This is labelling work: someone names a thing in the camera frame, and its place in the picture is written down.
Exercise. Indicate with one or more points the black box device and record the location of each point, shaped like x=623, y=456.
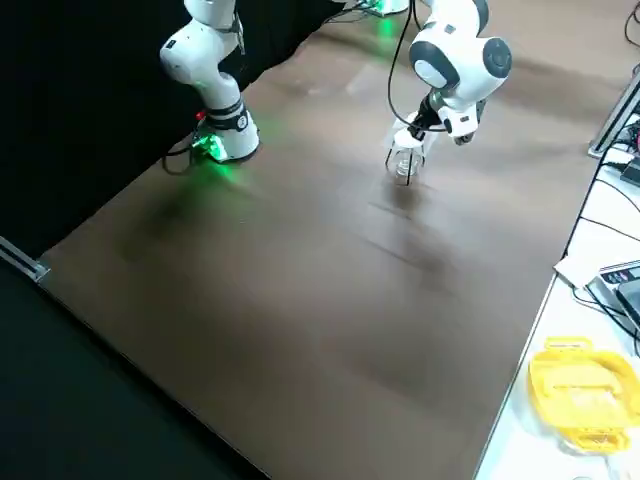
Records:
x=632, y=172

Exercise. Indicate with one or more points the yellow plastic container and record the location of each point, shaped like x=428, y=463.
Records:
x=580, y=390

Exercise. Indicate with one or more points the clear glass alcohol lamp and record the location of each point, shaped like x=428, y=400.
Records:
x=402, y=167

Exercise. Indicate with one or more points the grey keypad device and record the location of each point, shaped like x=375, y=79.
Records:
x=622, y=287

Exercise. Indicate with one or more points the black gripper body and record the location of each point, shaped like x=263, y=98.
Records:
x=425, y=114

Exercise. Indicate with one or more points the aluminium profile rail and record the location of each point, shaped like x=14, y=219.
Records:
x=22, y=260

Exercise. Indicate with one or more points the white paper card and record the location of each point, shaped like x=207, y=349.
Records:
x=575, y=270

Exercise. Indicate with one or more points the metal mounting plate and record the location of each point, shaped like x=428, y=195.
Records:
x=212, y=149

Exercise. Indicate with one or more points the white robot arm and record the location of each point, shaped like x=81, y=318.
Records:
x=452, y=55
x=200, y=55

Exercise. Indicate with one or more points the aluminium post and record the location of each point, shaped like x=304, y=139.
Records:
x=616, y=115

